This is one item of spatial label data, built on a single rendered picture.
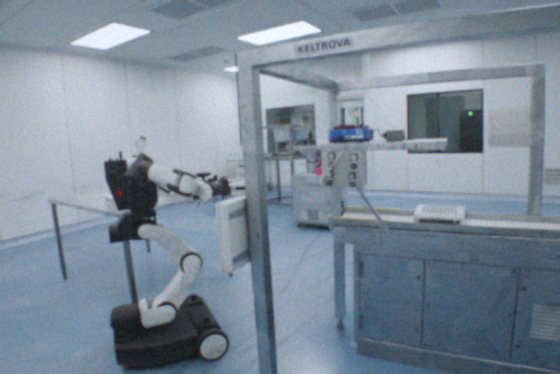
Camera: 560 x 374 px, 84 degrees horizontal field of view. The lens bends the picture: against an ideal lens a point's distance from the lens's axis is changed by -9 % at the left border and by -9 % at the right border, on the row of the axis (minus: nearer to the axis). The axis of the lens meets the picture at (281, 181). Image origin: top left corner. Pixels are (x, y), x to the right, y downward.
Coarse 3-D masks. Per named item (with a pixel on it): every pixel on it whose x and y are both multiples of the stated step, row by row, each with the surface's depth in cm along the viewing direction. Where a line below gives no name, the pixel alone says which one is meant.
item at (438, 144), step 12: (324, 144) 182; (336, 144) 178; (348, 144) 175; (360, 144) 172; (372, 144) 170; (384, 144) 167; (396, 144) 164; (408, 144) 162; (420, 144) 159; (432, 144) 156; (444, 144) 154
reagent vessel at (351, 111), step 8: (336, 96) 185; (344, 96) 180; (352, 96) 178; (360, 96) 180; (344, 104) 181; (352, 104) 179; (360, 104) 180; (344, 112) 181; (352, 112) 180; (360, 112) 181; (344, 120) 182; (352, 120) 180; (360, 120) 181
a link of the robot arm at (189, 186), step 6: (180, 180) 170; (186, 180) 170; (192, 180) 171; (180, 186) 169; (186, 186) 170; (192, 186) 172; (198, 186) 176; (180, 192) 169; (186, 192) 170; (192, 192) 172; (198, 192) 179
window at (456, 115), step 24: (408, 96) 651; (432, 96) 628; (456, 96) 605; (480, 96) 584; (408, 120) 658; (432, 120) 634; (456, 120) 611; (480, 120) 590; (456, 144) 617; (480, 144) 595
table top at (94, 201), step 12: (84, 192) 348; (96, 192) 343; (108, 192) 342; (60, 204) 299; (72, 204) 282; (84, 204) 277; (96, 204) 274; (156, 204) 260; (168, 204) 265; (120, 216) 233
